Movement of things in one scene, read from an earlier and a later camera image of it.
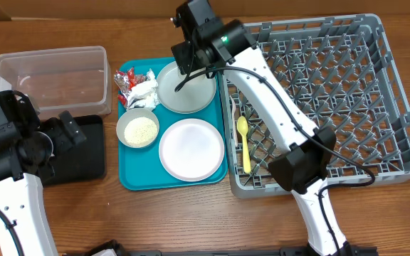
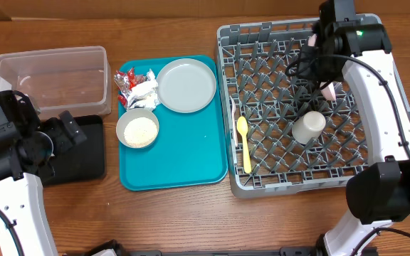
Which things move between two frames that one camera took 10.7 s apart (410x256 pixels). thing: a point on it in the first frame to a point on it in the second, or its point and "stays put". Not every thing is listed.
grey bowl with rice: [137, 128] stays put
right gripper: [193, 62] to [309, 73]
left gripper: [63, 141] stays put
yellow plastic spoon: [242, 126] stays put
